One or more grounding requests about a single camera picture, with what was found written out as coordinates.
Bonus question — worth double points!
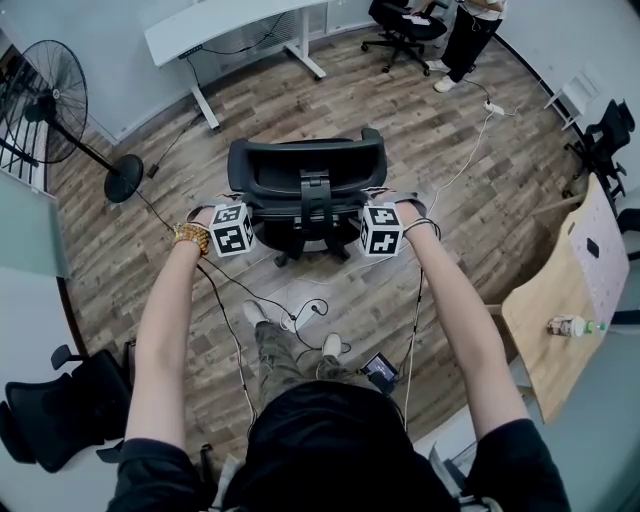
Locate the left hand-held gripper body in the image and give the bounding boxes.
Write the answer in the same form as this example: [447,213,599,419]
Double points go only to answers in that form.
[187,198,257,259]

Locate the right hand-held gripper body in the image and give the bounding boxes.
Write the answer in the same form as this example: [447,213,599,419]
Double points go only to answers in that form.
[358,189,430,259]

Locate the black mesh office chair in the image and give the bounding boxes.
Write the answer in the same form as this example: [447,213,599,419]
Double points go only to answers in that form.
[227,127,389,269]

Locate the person's left forearm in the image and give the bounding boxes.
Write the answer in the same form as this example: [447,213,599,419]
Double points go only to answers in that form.
[123,234,216,447]

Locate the person's right forearm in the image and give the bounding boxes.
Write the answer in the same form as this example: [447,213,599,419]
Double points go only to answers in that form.
[403,224,531,441]

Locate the white desk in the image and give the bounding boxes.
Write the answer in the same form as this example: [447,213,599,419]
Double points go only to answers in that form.
[144,0,332,132]

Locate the person's right hand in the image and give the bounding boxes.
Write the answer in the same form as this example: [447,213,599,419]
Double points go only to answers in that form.
[398,202,426,230]

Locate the thin black wrist band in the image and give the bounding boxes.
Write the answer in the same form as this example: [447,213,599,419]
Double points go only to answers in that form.
[402,217,444,240]

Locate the person's left white shoe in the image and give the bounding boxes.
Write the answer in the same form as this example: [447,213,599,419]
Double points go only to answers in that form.
[242,299,271,326]

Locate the person's camouflage trousers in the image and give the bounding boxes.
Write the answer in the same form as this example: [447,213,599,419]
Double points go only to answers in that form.
[252,319,374,406]

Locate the black device with screen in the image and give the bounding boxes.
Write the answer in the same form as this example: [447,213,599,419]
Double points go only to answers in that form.
[359,351,400,396]

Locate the light wooden table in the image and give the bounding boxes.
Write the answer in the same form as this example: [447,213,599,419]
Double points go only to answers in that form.
[501,172,632,426]

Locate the drink bottle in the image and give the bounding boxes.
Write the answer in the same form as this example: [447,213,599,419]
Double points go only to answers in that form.
[546,313,609,339]

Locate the person's black shirt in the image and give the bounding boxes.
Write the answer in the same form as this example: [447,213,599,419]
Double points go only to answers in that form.
[107,379,571,512]

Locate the amber beaded bracelet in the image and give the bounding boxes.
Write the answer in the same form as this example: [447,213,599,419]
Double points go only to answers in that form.
[172,222,212,257]

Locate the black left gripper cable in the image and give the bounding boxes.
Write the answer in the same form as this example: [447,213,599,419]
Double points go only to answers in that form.
[196,262,259,437]

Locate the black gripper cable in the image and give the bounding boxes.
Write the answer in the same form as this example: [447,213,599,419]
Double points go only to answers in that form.
[196,262,259,437]
[402,267,427,434]

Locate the black fan cable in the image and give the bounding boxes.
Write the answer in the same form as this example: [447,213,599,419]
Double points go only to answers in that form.
[133,188,177,232]

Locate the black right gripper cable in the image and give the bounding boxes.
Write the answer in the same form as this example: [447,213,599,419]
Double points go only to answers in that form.
[402,267,427,434]

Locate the white floor cable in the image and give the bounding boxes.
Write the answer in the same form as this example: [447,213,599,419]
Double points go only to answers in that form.
[424,107,496,206]

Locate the black pedestal fan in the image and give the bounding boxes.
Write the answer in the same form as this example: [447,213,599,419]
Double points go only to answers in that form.
[0,39,146,205]

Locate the grey backpack strap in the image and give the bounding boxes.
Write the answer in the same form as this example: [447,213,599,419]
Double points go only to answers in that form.
[428,439,499,512]

